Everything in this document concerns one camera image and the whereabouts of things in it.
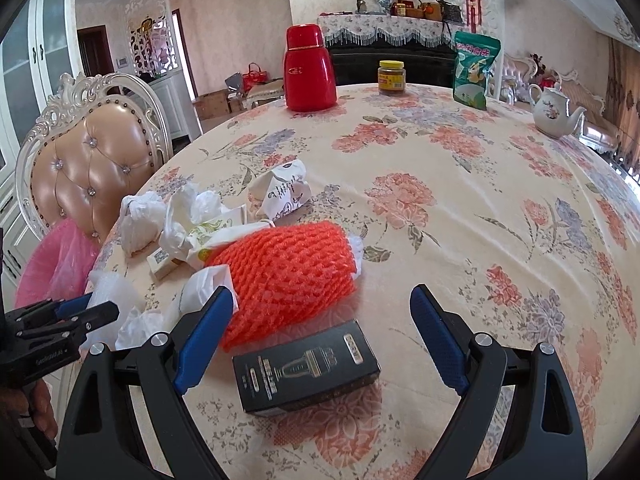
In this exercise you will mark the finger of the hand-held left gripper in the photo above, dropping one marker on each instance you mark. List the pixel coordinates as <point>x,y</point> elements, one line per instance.
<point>97,316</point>
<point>75,305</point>

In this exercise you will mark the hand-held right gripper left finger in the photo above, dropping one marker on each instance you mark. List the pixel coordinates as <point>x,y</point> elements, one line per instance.
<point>207,340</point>

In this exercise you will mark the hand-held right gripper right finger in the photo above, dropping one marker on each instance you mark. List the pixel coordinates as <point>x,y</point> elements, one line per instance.
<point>440,345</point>

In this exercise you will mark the pink plastic bin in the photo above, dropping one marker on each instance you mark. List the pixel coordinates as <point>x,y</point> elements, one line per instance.
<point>55,265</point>

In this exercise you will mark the white plastic bag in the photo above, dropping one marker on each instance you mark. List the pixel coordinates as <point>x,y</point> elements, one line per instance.
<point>140,225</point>

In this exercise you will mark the orange foam fruit net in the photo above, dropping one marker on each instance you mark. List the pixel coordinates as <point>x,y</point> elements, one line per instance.
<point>285,275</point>

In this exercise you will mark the person's left hand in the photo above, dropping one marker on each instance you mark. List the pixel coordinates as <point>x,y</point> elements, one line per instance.
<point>45,405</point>

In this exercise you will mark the crumpled white tissue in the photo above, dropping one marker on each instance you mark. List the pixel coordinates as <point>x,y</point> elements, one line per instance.
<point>140,330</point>

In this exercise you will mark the small white box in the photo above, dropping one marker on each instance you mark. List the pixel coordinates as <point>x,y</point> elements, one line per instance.
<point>162,262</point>

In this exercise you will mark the black printed carton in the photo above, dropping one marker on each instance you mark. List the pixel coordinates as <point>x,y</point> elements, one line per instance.
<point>305,367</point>

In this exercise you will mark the white wrapper yellow-green print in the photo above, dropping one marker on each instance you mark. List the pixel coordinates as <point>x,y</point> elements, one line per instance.
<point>200,230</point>

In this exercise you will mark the white tufted beige chair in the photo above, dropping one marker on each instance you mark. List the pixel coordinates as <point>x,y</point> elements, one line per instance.
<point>95,155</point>

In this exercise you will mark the white paper bag black print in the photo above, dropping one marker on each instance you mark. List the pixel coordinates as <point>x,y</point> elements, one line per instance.
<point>282,190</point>

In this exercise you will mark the cardboard box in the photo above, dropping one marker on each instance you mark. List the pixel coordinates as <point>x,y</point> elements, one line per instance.
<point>212,102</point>

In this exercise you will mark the dark wooden door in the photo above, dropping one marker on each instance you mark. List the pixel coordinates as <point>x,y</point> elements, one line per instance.
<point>95,57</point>

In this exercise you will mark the white glass-door cabinet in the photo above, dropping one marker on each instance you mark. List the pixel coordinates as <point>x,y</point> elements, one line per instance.
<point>25,60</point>

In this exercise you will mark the white floral teapot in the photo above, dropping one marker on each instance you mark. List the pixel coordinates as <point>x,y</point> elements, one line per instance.
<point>552,112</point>

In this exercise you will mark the red bag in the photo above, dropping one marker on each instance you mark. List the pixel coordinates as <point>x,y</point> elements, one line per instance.
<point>256,77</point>

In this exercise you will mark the yellow-lidded glass jar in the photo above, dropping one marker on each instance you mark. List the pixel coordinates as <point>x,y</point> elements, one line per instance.
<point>391,79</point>

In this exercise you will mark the green snack bag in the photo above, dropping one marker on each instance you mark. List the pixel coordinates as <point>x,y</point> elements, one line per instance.
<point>475,72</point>

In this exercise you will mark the red thermos flask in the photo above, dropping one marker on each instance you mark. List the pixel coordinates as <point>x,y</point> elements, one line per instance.
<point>309,75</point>

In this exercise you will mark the cream ornate sofa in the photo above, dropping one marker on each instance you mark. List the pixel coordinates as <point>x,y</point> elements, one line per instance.
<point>590,100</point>

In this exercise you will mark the white lattice screen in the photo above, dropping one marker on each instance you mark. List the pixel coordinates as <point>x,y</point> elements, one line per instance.
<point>150,25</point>

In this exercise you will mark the black piano with lace cover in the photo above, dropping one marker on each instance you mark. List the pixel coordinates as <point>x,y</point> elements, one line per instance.
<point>390,55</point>

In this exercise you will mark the brown curtain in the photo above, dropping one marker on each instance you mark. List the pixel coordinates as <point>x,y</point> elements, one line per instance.
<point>625,100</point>

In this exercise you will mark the black handbag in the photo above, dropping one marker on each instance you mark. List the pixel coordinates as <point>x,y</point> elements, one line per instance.
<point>448,10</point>

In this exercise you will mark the brown basket handbag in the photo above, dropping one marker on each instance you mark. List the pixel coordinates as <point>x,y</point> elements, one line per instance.
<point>411,7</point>

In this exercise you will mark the dark stand on piano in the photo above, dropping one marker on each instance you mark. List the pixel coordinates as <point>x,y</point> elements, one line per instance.
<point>360,2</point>

